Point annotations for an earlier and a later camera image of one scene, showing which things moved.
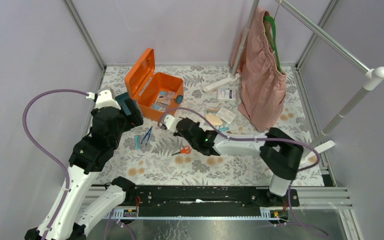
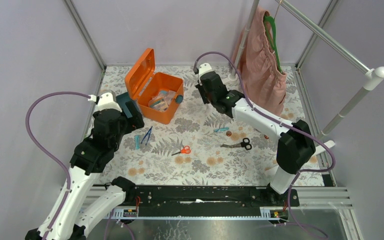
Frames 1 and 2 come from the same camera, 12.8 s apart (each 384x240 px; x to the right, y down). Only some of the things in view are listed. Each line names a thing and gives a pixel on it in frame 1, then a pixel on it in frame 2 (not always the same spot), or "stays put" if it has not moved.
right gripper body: [194, 144] to [207, 97]
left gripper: [132, 112] stays put
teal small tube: [137, 139] stays put
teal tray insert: [129, 105] stays put
